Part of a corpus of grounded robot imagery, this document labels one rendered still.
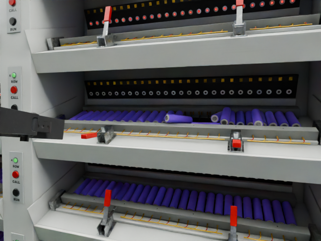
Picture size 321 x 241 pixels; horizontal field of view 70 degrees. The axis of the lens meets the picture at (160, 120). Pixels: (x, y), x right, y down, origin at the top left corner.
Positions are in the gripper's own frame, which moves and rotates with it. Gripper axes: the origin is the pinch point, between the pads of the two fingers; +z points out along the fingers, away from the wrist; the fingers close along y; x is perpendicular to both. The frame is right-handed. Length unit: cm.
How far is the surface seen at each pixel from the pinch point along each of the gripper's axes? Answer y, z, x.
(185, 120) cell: 16.6, 23.3, 4.1
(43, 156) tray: -15.7, 18.8, -5.5
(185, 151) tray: 18.1, 16.9, -2.4
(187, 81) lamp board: 15.7, 29.5, 14.6
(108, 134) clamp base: 1.3, 17.9, 0.3
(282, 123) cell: 35.8, 24.8, 4.2
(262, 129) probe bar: 31.6, 20.5, 2.4
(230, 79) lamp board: 25.8, 29.3, 14.8
